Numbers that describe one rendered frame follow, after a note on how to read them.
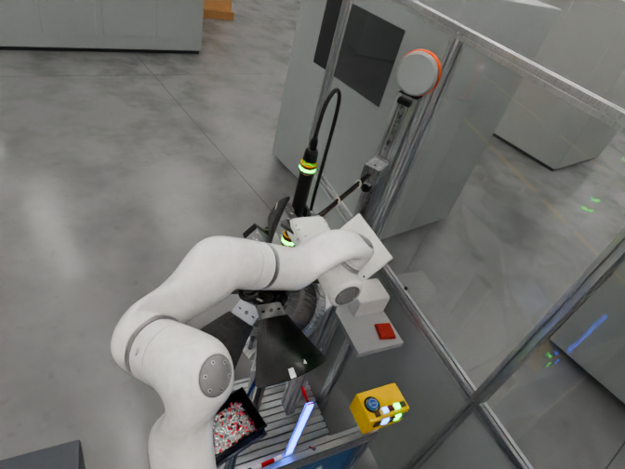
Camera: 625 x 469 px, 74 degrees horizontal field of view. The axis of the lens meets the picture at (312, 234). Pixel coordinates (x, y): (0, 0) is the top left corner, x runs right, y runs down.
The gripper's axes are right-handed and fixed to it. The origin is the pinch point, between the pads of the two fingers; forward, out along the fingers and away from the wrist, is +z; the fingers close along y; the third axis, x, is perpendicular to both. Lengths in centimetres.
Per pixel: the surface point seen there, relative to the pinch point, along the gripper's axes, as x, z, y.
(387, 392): -55, -33, 32
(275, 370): -44.6, -21.3, -5.8
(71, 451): -38, -31, -59
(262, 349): -44.4, -13.2, -7.3
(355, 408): -60, -34, 21
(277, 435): -154, 1, 23
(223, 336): -58, 3, -14
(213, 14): -151, 792, 169
